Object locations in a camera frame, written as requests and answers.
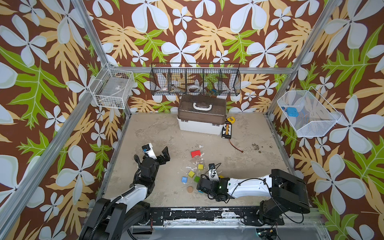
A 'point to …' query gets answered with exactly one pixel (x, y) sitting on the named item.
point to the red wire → (241, 151)
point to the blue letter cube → (184, 179)
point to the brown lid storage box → (205, 114)
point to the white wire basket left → (113, 88)
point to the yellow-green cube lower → (191, 174)
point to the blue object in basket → (292, 111)
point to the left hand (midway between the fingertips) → (159, 147)
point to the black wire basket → (195, 79)
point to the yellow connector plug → (231, 119)
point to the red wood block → (196, 153)
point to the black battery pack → (226, 130)
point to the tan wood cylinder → (190, 189)
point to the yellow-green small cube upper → (200, 167)
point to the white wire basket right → (310, 115)
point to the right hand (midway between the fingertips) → (207, 182)
